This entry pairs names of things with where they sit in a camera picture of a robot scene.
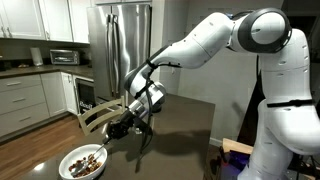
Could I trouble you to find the mixed nuts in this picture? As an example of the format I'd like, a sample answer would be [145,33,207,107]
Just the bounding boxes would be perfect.
[68,153,103,178]

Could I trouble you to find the silver toaster oven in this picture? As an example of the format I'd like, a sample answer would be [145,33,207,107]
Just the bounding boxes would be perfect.
[49,48,81,66]

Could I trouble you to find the wooden board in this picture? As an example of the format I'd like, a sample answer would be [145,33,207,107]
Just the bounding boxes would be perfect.
[221,136,255,156]

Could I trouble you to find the white cabinets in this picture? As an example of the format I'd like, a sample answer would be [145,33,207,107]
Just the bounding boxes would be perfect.
[0,0,92,45]
[0,71,80,138]

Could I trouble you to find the stainless steel refrigerator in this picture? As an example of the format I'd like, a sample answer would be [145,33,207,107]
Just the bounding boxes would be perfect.
[86,3,153,108]

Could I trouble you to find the metal spoon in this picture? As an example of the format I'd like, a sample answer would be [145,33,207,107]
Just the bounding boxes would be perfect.
[70,141,108,177]

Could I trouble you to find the white paper towel roll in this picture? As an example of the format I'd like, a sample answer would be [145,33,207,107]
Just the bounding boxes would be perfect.
[30,46,45,67]

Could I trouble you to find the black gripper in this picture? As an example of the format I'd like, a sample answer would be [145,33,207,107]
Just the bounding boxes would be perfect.
[101,110,141,146]

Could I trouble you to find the white bowl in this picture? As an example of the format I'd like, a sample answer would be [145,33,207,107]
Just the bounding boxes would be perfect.
[58,143,109,180]

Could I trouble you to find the white lower cabinets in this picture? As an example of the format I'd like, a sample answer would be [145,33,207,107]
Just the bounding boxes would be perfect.
[0,71,80,138]

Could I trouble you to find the white upper cabinets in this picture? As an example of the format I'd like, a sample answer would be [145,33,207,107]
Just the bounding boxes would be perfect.
[0,0,92,45]

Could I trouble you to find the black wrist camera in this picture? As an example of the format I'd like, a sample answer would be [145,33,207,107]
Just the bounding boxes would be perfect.
[133,116,155,135]

